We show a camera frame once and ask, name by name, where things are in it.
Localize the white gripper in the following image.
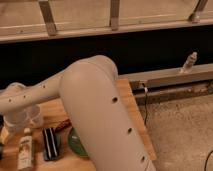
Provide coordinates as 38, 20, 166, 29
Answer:
0, 109, 28, 144

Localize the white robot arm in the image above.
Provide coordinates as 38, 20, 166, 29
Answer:
0, 55, 156, 171

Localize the white plastic bottle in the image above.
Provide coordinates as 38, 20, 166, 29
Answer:
17, 128, 34, 171

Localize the black white striped block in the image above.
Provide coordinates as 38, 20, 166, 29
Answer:
42, 127, 60, 161

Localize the grey metal beam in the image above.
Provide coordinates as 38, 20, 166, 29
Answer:
119, 63, 213, 90

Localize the red handled tool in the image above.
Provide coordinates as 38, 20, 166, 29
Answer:
55, 119, 71, 132

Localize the metal window frame rail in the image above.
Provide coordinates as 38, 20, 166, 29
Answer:
0, 0, 213, 43

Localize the black cable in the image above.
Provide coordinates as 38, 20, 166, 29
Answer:
203, 149, 213, 171

